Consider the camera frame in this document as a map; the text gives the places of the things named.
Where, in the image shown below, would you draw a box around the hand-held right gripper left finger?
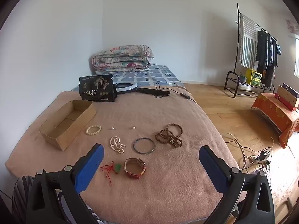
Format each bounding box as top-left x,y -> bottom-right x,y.
26,143 -> 105,224

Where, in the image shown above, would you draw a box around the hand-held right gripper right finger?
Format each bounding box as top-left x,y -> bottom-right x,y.
198,145 -> 276,224

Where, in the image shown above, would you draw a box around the green pendant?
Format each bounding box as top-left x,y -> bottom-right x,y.
99,161 -> 122,186

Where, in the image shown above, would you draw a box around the white pearl necklace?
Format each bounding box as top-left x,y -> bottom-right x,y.
110,136 -> 126,154

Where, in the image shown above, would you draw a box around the brown wooden bead necklace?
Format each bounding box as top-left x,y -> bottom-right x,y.
155,123 -> 183,148

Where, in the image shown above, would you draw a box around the cardboard box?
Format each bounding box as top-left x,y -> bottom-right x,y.
38,99 -> 97,151

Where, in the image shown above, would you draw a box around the red strap wristwatch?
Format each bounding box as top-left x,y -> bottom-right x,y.
123,158 -> 146,180

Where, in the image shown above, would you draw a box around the dark metal bangle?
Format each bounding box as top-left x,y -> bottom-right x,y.
133,137 -> 155,155

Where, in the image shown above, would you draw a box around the white power strip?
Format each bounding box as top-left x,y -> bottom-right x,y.
251,154 -> 269,164

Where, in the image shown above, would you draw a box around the pink blanket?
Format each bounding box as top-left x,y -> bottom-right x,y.
5,85 -> 241,224

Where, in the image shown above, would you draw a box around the black snack bag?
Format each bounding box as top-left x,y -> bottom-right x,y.
79,74 -> 116,102

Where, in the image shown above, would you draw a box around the person's striped clothing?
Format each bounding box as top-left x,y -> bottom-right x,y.
12,175 -> 101,224

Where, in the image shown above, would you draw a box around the orange cloth covered table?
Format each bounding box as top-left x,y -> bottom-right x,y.
252,93 -> 299,148

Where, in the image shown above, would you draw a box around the red flat box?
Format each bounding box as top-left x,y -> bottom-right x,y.
274,93 -> 297,112

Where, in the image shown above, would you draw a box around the yellow plastic crate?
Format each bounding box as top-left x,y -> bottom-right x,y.
245,68 -> 262,85

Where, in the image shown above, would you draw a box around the tan long box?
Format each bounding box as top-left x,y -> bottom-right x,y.
277,85 -> 299,109

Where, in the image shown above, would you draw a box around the blue patterned bed sheet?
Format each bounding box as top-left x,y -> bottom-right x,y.
70,65 -> 185,91

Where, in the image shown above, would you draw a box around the purple long box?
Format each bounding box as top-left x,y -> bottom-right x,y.
282,83 -> 299,98

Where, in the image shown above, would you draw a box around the folded floral quilt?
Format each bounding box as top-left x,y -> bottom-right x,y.
92,44 -> 155,71

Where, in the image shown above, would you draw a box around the dark hanging clothes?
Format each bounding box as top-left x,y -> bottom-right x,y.
256,29 -> 278,87

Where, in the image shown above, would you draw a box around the striped hanging towel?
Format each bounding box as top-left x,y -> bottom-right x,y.
240,13 -> 258,68

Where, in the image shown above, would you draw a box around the black metal clothes rack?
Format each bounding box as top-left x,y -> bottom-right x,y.
224,3 -> 278,98

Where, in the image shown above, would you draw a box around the window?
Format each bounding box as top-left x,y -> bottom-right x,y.
294,34 -> 299,77

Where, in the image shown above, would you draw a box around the floral curtain valance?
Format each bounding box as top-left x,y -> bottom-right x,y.
285,19 -> 299,34

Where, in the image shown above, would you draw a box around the loose floor cables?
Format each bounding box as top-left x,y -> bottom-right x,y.
221,133 -> 274,171

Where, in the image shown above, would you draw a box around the white bead bracelet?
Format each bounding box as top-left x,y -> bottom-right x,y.
86,125 -> 102,135

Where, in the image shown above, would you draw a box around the black ring light cable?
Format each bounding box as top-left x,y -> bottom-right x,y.
155,82 -> 199,104

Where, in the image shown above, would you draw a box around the white ring light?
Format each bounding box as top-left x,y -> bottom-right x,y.
113,82 -> 141,93

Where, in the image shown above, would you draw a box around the black cable device on bed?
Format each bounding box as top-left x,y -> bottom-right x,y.
134,87 -> 171,98

